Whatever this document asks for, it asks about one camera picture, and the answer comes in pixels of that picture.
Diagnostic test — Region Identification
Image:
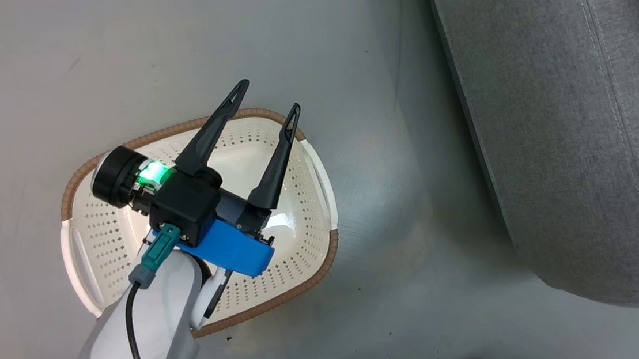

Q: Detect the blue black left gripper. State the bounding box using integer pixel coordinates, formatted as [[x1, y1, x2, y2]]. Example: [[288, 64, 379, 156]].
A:
[[84, 75, 316, 290]]

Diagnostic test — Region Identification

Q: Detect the cream perforated laundry basket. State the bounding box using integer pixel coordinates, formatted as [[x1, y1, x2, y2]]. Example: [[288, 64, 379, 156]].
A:
[[51, 101, 348, 349]]

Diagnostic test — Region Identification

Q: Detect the grey fabric sofa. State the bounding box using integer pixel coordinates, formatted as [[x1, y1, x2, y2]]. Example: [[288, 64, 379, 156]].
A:
[[422, 0, 639, 326]]

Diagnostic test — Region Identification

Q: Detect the black cable with teal plug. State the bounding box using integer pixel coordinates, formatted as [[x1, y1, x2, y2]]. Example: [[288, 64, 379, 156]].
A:
[[118, 224, 192, 359]]

